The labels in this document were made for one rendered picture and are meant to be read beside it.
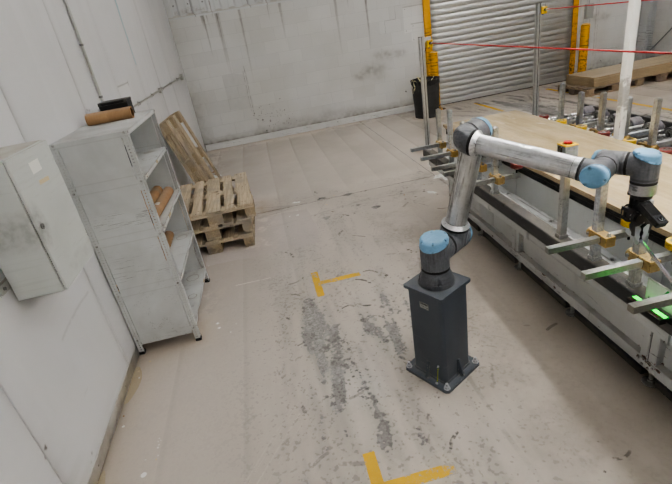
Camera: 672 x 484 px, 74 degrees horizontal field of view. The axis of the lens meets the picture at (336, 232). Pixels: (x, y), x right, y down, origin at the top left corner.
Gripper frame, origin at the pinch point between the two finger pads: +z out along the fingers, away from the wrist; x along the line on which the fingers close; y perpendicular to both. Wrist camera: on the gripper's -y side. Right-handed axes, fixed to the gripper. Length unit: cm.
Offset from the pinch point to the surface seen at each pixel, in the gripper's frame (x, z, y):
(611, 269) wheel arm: 8.5, 11.5, 2.3
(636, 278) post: -7.3, 22.1, 6.1
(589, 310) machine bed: -29, 80, 58
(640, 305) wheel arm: 16.7, 10.7, -22.4
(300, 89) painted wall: 68, 14, 781
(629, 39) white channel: -103, -57, 139
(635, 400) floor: -17, 97, 6
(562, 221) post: -7, 16, 57
